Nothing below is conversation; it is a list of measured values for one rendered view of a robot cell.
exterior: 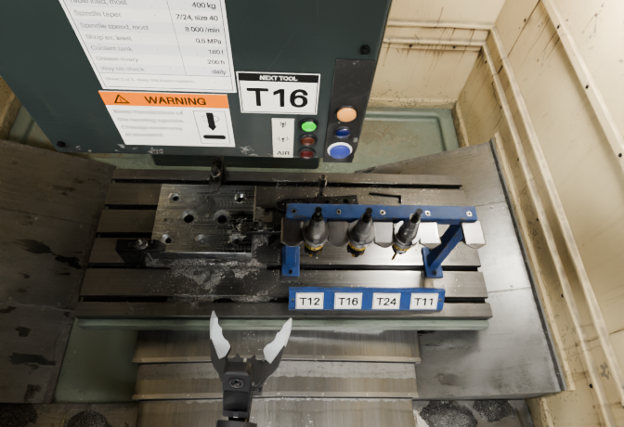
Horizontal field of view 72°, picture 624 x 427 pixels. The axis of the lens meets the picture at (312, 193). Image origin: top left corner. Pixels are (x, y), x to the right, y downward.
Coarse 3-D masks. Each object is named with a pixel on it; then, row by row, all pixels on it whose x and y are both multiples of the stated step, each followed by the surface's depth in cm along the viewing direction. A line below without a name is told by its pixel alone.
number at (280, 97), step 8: (272, 88) 52; (280, 88) 52; (288, 88) 52; (296, 88) 52; (304, 88) 52; (312, 88) 52; (272, 96) 53; (280, 96) 53; (288, 96) 53; (296, 96) 53; (304, 96) 53; (312, 96) 53; (272, 104) 54; (280, 104) 54; (288, 104) 54; (296, 104) 54; (304, 104) 54
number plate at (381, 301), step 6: (378, 294) 121; (384, 294) 121; (390, 294) 121; (396, 294) 121; (372, 300) 122; (378, 300) 122; (384, 300) 122; (390, 300) 122; (396, 300) 122; (372, 306) 122; (378, 306) 122; (384, 306) 122; (390, 306) 123; (396, 306) 123
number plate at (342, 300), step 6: (336, 294) 120; (342, 294) 121; (348, 294) 121; (354, 294) 121; (360, 294) 121; (336, 300) 121; (342, 300) 121; (348, 300) 121; (354, 300) 121; (360, 300) 121; (336, 306) 122; (342, 306) 122; (348, 306) 122; (354, 306) 122; (360, 306) 122
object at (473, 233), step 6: (462, 222) 105; (468, 222) 105; (474, 222) 105; (480, 222) 105; (462, 228) 104; (468, 228) 104; (474, 228) 104; (480, 228) 104; (462, 234) 104; (468, 234) 103; (474, 234) 103; (480, 234) 103; (468, 240) 102; (474, 240) 102; (480, 240) 102; (474, 246) 102; (480, 246) 102
